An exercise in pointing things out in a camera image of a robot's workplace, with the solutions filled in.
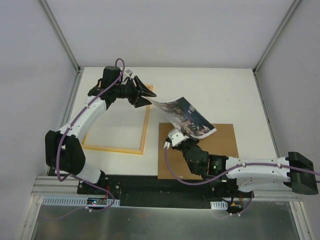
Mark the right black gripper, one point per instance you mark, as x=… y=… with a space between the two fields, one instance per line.
x=187 y=143

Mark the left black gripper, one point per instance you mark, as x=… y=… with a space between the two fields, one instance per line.
x=136 y=91

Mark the yellow wooden picture frame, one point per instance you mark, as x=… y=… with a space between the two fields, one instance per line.
x=121 y=129

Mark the street photo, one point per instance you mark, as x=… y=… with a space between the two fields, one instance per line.
x=185 y=117

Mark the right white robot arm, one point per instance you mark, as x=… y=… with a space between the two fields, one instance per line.
x=294 y=171

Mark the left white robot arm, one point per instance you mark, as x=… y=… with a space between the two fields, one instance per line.
x=63 y=148

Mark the brown backing board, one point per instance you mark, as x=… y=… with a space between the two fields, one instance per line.
x=222 y=142

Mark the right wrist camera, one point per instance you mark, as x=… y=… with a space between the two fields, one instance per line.
x=174 y=138

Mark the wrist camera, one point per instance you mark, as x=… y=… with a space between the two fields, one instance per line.
x=127 y=73
x=174 y=138

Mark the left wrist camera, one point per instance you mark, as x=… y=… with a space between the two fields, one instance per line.
x=127 y=73

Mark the right white cable duct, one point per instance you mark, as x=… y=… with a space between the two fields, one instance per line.
x=219 y=205

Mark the white cable duct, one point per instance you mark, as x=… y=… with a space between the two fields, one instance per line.
x=219 y=205
x=80 y=201

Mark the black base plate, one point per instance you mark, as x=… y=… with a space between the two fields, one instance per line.
x=151 y=192

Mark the right aluminium corner post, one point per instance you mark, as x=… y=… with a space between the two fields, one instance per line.
x=277 y=34

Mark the aluminium corner post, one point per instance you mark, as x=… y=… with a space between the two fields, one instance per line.
x=59 y=34
x=277 y=34

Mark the left aluminium corner post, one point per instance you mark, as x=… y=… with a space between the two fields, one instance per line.
x=59 y=34

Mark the left white cable duct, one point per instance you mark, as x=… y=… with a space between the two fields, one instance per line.
x=80 y=201

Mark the aluminium front rail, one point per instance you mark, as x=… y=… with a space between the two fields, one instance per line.
x=50 y=186

